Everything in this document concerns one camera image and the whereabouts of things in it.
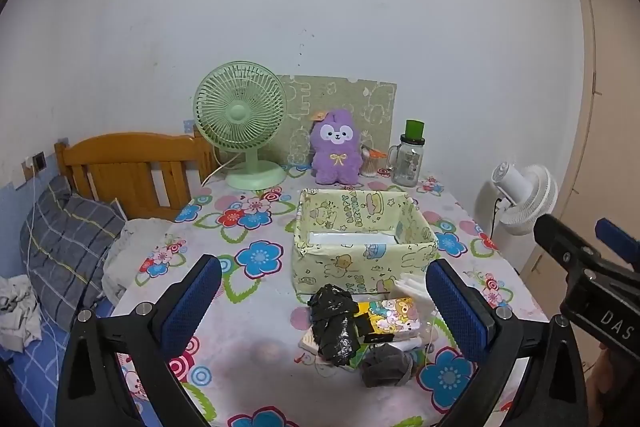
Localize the glass mug jar green lid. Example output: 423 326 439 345
386 120 427 188

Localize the white grey crumpled cloth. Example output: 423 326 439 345
0 274 43 353

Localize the white blanket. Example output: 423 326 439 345
102 218 176 303

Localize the white tissue paper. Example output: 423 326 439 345
390 274 438 313

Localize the white standing fan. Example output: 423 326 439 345
475 162 559 248

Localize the cartoon print tissue packet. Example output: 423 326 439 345
355 298 423 344

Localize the wooden bed headboard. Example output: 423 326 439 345
54 132 218 223

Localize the purple plush toy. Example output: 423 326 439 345
309 108 363 185

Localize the white charger cable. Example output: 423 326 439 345
22 159 47 323

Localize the floral tablecloth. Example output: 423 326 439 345
112 172 551 427

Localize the grey plaid pillow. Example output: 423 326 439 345
20 177 126 330

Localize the green desk fan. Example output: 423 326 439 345
193 62 288 192

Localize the toothpick jar with orange lid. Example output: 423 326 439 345
361 144 388 178

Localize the green cartoon print board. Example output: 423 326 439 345
272 74 397 168

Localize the white fan power cord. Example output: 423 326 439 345
201 152 236 185

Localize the black plastic bag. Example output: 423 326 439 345
307 284 363 368

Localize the blue checked bed sheet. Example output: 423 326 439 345
0 297 146 427

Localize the beige wooden door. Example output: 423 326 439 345
520 0 640 298

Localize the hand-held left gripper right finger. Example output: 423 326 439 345
425 258 588 427

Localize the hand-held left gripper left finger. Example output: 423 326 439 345
56 253 223 427

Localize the grey sock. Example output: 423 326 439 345
361 343 416 388

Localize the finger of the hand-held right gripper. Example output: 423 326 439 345
595 218 640 265
533 214 608 280

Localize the yellow cartoon print box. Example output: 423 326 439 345
292 188 440 298

